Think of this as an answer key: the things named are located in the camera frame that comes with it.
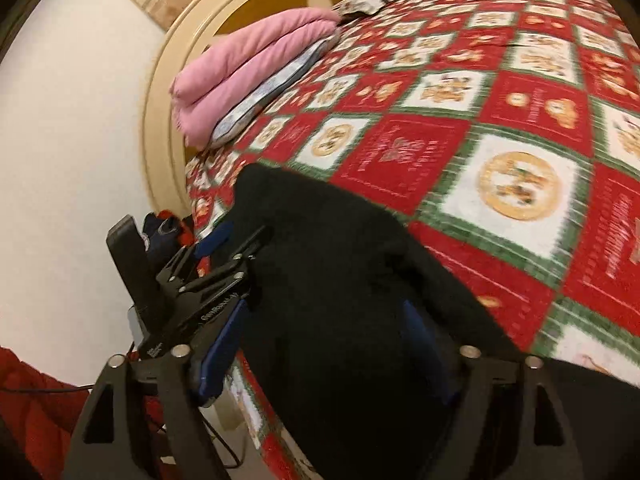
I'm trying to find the cream round headboard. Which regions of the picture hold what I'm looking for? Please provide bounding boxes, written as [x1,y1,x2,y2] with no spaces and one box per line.
[142,0,386,217]

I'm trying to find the black pants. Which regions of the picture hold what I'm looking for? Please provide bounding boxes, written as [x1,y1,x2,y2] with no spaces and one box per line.
[220,162,640,480]

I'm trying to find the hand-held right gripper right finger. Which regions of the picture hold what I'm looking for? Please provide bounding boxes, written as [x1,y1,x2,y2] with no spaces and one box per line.
[401,299,587,480]

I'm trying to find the pink folded blanket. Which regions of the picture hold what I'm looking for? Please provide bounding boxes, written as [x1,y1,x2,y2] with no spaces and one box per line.
[170,7,343,150]

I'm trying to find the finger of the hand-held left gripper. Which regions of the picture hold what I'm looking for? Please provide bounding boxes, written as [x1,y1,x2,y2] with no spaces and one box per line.
[194,220,268,272]
[177,270,251,297]

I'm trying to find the red quilted jacket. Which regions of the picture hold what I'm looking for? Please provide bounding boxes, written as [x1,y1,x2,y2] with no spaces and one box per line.
[0,346,103,480]

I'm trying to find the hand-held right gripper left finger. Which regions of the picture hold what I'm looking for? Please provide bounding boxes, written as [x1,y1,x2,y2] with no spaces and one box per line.
[65,299,247,480]

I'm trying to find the black cable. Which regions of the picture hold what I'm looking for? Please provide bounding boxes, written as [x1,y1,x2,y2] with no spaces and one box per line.
[0,381,97,395]
[159,419,247,470]

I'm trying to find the blue and white pillow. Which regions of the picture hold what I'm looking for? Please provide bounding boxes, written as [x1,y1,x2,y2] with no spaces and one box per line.
[209,35,337,152]

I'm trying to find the red checkered printed blanket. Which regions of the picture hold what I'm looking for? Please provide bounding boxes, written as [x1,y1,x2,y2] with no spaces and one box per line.
[185,0,640,480]

